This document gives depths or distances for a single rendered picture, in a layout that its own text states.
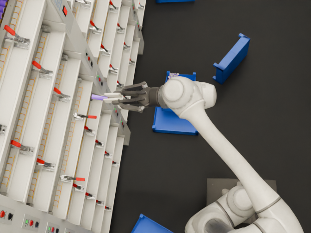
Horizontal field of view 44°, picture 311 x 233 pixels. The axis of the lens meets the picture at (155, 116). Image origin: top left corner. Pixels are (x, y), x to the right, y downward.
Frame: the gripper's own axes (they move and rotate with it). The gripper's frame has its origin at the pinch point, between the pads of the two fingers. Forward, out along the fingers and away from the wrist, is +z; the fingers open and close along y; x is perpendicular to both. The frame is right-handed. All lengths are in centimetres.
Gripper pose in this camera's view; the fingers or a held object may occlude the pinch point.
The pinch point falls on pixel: (112, 97)
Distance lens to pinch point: 156.6
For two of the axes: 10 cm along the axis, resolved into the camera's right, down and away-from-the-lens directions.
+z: -9.4, 0.1, 3.3
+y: -1.2, 9.2, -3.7
